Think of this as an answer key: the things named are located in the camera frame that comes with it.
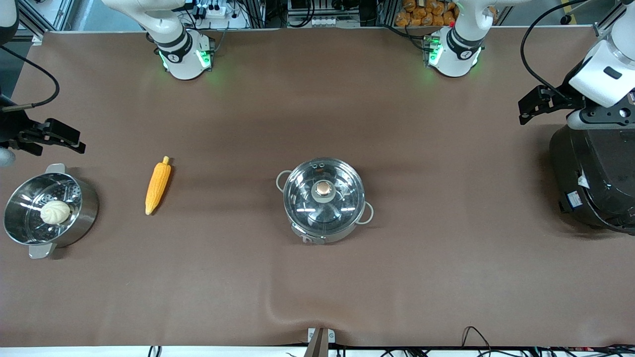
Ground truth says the black rice cooker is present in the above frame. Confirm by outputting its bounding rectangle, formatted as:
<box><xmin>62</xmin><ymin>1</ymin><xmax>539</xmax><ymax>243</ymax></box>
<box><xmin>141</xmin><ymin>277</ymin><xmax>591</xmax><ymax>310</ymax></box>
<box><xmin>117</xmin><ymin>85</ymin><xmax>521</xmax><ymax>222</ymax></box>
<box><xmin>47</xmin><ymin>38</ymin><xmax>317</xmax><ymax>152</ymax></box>
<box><xmin>549</xmin><ymin>123</ymin><xmax>635</xmax><ymax>235</ymax></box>

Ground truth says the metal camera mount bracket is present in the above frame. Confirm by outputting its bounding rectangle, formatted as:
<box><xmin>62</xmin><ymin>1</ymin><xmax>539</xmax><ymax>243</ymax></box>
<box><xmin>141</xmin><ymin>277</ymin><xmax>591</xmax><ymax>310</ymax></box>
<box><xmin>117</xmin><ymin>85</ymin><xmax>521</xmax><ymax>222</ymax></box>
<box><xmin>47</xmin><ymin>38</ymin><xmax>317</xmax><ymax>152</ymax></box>
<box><xmin>304</xmin><ymin>327</ymin><xmax>336</xmax><ymax>357</ymax></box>

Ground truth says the white steamed bun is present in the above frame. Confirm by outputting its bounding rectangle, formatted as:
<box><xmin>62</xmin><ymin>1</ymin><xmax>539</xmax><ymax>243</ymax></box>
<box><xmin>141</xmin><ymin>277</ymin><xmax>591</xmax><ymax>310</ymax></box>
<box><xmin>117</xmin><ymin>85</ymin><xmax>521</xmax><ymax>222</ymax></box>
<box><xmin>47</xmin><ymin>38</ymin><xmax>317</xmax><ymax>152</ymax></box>
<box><xmin>40</xmin><ymin>200</ymin><xmax>72</xmax><ymax>226</ymax></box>

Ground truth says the brown table mat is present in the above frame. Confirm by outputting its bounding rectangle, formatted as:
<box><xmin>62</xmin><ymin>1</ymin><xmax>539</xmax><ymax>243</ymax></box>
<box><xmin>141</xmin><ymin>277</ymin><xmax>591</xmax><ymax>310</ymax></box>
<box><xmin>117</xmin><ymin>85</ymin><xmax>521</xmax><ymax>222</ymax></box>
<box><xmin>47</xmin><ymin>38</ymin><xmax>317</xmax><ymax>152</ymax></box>
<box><xmin>0</xmin><ymin>27</ymin><xmax>635</xmax><ymax>349</ymax></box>

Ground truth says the pile of orange toy foods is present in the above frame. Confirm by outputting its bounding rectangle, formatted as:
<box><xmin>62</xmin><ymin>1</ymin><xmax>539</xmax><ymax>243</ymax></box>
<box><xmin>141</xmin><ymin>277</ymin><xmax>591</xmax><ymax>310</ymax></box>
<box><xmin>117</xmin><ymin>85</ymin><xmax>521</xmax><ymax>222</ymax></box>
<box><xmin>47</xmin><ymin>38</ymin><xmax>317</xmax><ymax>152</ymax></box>
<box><xmin>395</xmin><ymin>0</ymin><xmax>460</xmax><ymax>27</ymax></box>

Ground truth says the steel pot with grey handles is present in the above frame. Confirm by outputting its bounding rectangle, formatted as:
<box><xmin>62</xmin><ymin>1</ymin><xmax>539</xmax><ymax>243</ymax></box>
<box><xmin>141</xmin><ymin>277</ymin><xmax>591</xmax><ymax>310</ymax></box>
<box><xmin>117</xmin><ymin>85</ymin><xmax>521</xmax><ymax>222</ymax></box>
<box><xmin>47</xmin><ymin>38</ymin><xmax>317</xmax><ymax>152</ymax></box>
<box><xmin>276</xmin><ymin>158</ymin><xmax>375</xmax><ymax>245</ymax></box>

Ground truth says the aluminium frame profile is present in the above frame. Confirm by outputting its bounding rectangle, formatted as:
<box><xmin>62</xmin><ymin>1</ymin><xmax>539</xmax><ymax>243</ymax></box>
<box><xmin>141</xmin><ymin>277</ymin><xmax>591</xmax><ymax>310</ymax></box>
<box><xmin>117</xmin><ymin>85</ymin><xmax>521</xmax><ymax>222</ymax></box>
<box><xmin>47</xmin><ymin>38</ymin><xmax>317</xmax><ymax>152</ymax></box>
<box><xmin>19</xmin><ymin>0</ymin><xmax>76</xmax><ymax>41</ymax></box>

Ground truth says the looped black cable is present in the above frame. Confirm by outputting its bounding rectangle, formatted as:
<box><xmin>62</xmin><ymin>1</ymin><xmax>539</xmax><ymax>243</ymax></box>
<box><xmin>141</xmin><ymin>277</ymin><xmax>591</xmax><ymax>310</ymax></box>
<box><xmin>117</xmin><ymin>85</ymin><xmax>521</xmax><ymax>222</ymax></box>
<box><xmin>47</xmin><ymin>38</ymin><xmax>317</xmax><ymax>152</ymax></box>
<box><xmin>460</xmin><ymin>326</ymin><xmax>493</xmax><ymax>357</ymax></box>

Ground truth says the white power strip with plugs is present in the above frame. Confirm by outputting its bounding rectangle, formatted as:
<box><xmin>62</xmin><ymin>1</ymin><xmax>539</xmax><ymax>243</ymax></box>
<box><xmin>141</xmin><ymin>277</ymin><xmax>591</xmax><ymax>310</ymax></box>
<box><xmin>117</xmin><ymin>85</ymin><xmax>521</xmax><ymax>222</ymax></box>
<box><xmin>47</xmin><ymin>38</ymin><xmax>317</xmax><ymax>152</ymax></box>
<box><xmin>194</xmin><ymin>1</ymin><xmax>252</xmax><ymax>29</ymax></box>

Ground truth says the steel steamer pot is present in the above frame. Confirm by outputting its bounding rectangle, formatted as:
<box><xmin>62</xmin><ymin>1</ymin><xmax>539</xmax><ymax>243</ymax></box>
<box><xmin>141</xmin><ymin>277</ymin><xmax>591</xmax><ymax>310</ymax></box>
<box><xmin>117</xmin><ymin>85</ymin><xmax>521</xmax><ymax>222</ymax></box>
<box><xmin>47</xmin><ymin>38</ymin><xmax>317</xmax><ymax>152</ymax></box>
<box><xmin>3</xmin><ymin>164</ymin><xmax>100</xmax><ymax>260</ymax></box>

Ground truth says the yellow corn cob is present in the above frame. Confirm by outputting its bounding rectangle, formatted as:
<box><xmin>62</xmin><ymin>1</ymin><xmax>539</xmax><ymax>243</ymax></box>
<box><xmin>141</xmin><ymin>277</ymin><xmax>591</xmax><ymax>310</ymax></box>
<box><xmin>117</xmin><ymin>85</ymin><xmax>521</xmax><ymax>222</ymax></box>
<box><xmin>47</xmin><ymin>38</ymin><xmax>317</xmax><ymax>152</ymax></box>
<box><xmin>144</xmin><ymin>156</ymin><xmax>173</xmax><ymax>216</ymax></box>

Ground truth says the glass lid with copper knob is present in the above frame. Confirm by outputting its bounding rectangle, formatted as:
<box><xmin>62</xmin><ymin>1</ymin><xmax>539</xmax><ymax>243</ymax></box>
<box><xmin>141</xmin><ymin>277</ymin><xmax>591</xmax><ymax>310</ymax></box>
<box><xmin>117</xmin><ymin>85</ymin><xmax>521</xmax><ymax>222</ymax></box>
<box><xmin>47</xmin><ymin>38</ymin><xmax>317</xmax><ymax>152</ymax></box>
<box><xmin>283</xmin><ymin>158</ymin><xmax>366</xmax><ymax>235</ymax></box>

